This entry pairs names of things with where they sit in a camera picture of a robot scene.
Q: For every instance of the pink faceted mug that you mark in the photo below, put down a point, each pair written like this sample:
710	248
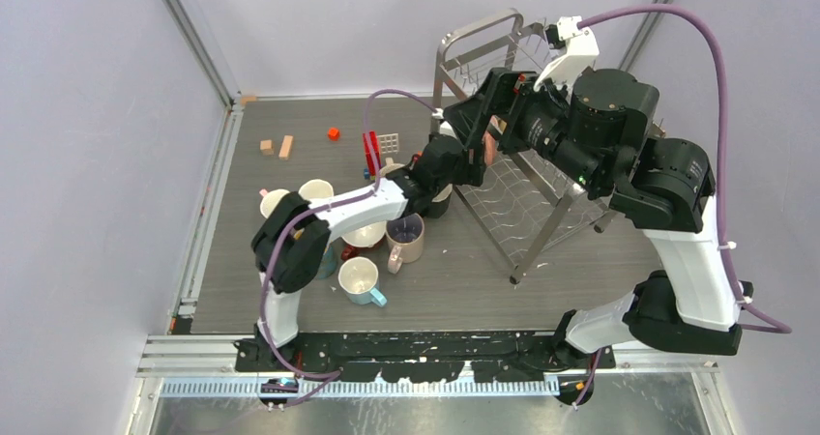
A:
270	199

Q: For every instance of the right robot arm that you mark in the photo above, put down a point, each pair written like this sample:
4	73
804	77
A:
597	133

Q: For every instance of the blue patterned mug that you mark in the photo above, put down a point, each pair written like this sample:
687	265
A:
328	263

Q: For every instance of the red duplo block tower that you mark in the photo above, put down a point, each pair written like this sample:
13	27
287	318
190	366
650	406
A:
372	154

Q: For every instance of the black glossy mug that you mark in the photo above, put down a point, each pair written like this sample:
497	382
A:
439	205

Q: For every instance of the pink cup rack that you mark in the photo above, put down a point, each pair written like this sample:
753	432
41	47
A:
406	237

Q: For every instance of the white window grid piece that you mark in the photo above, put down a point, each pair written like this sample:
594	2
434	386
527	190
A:
388	143

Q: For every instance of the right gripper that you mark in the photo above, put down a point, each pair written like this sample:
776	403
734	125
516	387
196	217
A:
512	95

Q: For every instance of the light blue cup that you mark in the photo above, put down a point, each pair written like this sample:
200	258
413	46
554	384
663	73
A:
358	277

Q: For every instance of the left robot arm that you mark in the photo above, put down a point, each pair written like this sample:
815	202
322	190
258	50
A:
289	245

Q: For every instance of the tan wooden block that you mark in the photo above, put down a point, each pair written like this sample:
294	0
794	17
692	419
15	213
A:
286	147

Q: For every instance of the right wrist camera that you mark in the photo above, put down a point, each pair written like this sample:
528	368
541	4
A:
579	48

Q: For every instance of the dark red cup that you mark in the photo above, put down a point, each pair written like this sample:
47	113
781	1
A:
360	241

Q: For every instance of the steel dish rack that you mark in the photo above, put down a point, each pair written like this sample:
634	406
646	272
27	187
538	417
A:
526	205

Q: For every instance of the small salmon cup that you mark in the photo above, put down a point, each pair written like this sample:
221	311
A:
490	151

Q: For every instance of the pale yellow mug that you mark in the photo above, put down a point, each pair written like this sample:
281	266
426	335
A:
316	189

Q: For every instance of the small tan wooden cube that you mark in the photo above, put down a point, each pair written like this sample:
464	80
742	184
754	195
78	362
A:
267	147

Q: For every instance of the cream floral mug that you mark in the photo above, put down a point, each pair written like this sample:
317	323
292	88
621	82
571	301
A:
390	166

